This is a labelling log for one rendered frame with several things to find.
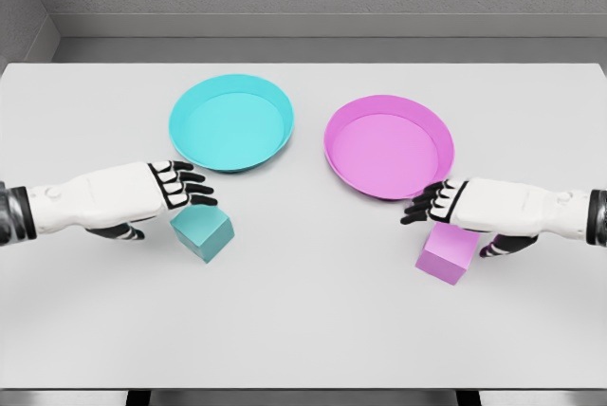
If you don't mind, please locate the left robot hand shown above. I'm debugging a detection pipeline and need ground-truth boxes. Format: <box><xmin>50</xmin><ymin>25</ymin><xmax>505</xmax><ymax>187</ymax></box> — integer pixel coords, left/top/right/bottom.
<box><xmin>75</xmin><ymin>160</ymin><xmax>219</xmax><ymax>242</ymax></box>

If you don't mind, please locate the cyan block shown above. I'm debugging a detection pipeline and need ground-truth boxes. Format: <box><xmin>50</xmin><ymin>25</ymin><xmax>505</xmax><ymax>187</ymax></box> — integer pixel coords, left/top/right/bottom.
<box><xmin>169</xmin><ymin>206</ymin><xmax>236</xmax><ymax>265</ymax></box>

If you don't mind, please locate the pink block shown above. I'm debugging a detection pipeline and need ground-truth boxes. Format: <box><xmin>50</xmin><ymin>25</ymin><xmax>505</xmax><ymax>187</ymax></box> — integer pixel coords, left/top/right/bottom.
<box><xmin>414</xmin><ymin>222</ymin><xmax>482</xmax><ymax>288</ymax></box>

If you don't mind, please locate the pink plate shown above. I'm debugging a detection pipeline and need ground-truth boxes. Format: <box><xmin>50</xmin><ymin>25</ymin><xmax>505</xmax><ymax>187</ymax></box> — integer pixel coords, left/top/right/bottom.
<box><xmin>322</xmin><ymin>95</ymin><xmax>455</xmax><ymax>202</ymax></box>

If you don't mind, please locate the cyan plate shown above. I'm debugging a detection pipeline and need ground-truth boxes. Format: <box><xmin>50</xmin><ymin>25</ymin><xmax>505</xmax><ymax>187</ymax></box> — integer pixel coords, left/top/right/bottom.
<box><xmin>168</xmin><ymin>74</ymin><xmax>296</xmax><ymax>174</ymax></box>

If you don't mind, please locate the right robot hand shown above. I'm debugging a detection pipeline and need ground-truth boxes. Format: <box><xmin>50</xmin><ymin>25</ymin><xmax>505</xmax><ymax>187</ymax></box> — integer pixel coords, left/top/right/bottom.
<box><xmin>399</xmin><ymin>177</ymin><xmax>547</xmax><ymax>260</ymax></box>

